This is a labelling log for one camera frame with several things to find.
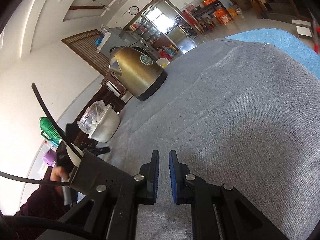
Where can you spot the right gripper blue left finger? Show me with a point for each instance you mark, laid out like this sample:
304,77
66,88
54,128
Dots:
150,171

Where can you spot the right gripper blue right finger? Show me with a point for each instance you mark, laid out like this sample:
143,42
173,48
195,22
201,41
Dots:
182,192

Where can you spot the white plastic spoon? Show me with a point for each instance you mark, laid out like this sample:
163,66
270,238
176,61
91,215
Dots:
74,158

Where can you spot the dark chopstick five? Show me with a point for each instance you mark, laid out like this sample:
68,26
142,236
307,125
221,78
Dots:
51,119

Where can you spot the dark chopstick six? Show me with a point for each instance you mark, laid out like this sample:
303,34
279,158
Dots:
33,181

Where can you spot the dark red sleeve forearm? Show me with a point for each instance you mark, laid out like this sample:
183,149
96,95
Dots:
45,202

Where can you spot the person left hand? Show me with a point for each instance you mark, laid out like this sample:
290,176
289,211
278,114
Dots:
57,174

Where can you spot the dark grey utensil holder cup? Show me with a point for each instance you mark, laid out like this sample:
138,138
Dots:
93,171

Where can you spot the white plastic basin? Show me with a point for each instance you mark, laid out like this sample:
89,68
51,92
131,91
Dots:
106,127

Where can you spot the steel bowl in plastic bag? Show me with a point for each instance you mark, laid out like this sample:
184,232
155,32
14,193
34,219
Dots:
93,114

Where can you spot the grey table cloth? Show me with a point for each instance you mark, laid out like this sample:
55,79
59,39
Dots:
235,112

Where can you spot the dark wooden sideboard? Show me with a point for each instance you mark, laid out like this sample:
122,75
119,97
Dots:
113,93

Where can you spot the bronze electric kettle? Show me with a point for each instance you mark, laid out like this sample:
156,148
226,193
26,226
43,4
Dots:
139,74

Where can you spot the purple thermos bottle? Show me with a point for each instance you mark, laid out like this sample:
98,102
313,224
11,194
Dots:
50,158

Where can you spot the green thermos jug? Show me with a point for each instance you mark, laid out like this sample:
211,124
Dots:
49,132

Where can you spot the grey refrigerator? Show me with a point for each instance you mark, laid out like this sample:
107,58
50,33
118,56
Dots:
117,37

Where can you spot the small white step stool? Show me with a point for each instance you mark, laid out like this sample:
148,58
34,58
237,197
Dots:
303,28

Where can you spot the round wall clock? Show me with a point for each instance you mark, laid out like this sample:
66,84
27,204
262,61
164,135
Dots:
133,10

